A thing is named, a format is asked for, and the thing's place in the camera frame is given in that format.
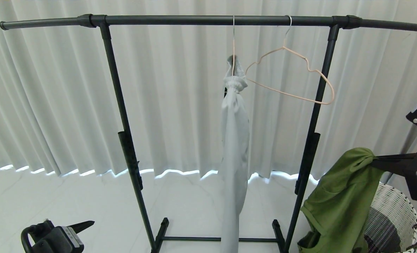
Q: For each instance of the pink clothes hanger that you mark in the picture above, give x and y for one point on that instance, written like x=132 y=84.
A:
x=233 y=45
x=319 y=74

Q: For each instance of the black clothes rack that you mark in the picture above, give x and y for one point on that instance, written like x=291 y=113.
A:
x=194 y=20

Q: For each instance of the white curtain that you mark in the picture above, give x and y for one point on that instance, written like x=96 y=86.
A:
x=53 y=88

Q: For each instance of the green garment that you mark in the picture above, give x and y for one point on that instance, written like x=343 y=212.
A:
x=341 y=196

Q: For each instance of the white laundry basket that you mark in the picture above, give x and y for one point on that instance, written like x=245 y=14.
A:
x=394 y=211

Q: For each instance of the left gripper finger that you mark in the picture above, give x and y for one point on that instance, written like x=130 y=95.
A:
x=82 y=225

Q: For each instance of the pale grey shorts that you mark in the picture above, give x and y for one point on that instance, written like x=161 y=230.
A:
x=234 y=158

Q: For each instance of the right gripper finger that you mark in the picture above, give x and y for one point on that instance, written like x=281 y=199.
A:
x=398 y=162

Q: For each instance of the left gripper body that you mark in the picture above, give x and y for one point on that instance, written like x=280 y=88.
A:
x=57 y=240

